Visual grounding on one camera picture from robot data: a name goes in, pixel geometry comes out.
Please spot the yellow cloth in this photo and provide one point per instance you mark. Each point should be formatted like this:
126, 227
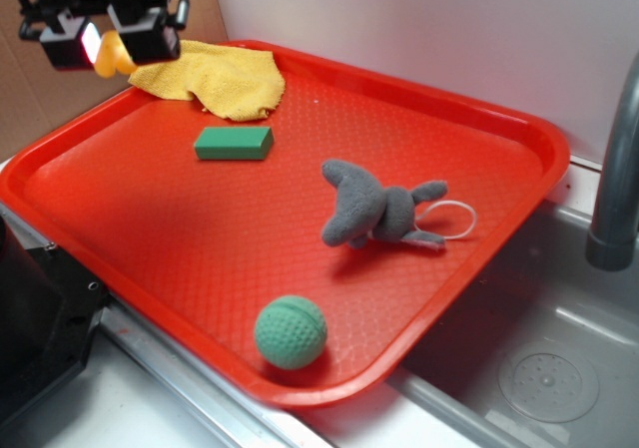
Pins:
236, 84

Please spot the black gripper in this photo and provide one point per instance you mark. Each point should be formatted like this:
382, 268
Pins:
72, 41

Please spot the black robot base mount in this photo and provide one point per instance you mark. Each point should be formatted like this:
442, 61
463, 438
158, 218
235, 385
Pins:
50, 306

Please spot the grey sink basin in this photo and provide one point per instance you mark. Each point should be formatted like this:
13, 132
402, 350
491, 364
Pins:
540, 350

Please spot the green dimpled ball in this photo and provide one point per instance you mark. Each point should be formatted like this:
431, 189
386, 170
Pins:
291, 332

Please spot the grey plush toy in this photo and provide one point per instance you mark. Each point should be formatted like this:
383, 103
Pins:
365, 209

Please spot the yellow rubber duck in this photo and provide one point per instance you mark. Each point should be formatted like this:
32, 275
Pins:
113, 57

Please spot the red plastic tray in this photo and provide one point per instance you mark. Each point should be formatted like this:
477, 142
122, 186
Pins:
201, 247

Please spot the grey faucet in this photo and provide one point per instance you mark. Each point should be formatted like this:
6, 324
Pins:
613, 231

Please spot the green rectangular block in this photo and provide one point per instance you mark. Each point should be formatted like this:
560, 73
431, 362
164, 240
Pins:
234, 143

